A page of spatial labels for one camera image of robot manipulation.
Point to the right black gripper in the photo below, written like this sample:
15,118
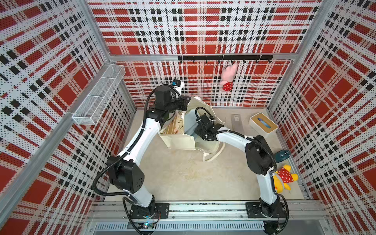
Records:
197,130

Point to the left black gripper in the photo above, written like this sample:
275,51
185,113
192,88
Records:
183,102

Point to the cream floral canvas bag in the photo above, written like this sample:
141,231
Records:
179,131

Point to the transparent grey pencil case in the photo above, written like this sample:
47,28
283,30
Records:
237,123

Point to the light blue pencil case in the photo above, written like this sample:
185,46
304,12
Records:
190,123

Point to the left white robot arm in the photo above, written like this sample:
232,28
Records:
123,170

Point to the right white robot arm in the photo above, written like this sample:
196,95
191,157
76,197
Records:
258,156

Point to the pink plush pig toy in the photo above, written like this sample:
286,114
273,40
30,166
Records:
227,77

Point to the white tissue box wooden lid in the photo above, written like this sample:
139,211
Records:
262,124

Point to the yellow plush toy red dress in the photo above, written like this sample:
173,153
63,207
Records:
283,178

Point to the small green circuit board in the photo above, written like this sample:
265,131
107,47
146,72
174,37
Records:
146,226

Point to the black wall hook rail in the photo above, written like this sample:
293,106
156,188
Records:
236,57

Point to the white wire mesh basket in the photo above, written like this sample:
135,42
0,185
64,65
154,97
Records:
105,83

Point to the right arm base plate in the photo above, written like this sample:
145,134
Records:
264,210

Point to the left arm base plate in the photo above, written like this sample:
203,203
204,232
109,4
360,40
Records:
155,210

